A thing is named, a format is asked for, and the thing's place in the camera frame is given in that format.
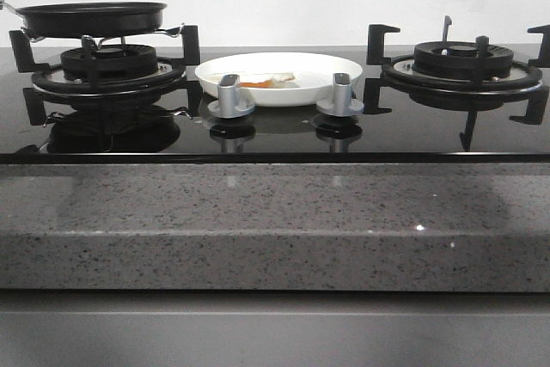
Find white round plate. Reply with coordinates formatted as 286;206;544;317
195;52;363;107

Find fried egg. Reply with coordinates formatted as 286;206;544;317
229;71;296;89

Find black frying pan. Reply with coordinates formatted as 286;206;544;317
1;0;167;39

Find silver left stove knob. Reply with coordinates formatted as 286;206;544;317
207;74;255;119

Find silver stove knob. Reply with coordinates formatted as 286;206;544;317
207;74;255;119
316;73;364;118

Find silver right stove knob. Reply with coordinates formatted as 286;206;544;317
316;73;364;118

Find black left burner grate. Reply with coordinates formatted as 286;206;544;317
9;25;201;99

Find black burner grate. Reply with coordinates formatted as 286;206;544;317
366;15;550;103
9;25;201;99

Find black glass gas cooktop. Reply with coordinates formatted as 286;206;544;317
1;47;549;164

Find black left gas burner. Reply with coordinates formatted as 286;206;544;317
61;44;158;81

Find black gas burner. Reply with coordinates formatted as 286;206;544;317
412;41;514;80
61;44;158;81

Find black right burner grate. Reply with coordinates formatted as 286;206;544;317
366;15;550;103

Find black right gas burner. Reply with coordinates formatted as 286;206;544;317
412;41;514;80

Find grey cabinet drawer front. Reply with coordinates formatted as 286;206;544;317
1;291;549;366

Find chrome wire pan support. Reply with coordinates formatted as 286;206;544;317
9;23;186;48

